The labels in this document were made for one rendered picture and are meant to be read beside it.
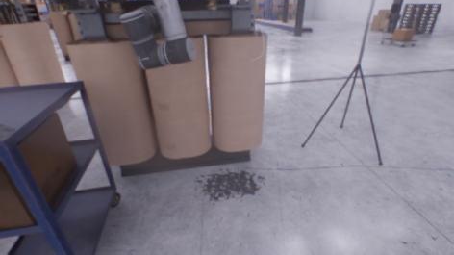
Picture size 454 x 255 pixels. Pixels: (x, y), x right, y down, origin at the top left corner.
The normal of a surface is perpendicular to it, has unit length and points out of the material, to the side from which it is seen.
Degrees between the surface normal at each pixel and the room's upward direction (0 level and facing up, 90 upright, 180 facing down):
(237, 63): 90
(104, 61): 90
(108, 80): 90
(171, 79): 90
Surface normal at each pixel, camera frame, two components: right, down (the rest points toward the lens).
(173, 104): 0.20, 0.42
